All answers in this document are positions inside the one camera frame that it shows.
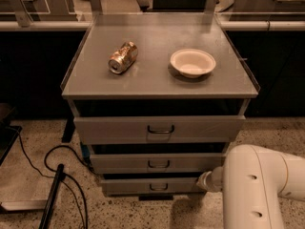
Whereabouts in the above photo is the grey bottom drawer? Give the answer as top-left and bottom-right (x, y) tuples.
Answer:
(101, 177), (203, 197)

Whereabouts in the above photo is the grey drawer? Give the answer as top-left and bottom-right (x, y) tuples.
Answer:
(101, 177), (203, 197)
(74, 115), (245, 145)
(90, 153), (224, 174)

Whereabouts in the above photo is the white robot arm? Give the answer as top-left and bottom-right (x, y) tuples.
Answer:
(197, 144), (305, 229)

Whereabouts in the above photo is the grey drawer cabinet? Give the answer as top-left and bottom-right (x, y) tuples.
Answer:
(60, 12), (261, 202)

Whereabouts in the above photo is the grey top drawer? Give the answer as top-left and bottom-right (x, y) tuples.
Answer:
(74, 115), (245, 145)

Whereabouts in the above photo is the grey middle drawer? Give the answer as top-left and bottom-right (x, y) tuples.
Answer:
(90, 153), (224, 174)

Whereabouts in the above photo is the crushed gold soda can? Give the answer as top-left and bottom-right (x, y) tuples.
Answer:
(108, 42), (138, 74)

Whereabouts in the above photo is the white paper bowl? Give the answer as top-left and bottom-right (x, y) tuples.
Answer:
(170, 49), (216, 78)

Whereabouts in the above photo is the dark tray left edge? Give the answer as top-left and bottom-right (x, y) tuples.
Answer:
(0, 126), (22, 166)

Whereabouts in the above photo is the black bar on floor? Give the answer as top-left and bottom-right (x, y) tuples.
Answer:
(39, 164), (64, 229)

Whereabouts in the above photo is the white horizontal rail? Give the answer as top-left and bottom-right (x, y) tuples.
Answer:
(0, 21), (305, 31)

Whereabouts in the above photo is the black cable left floor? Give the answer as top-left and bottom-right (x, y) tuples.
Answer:
(9, 126), (96, 229)

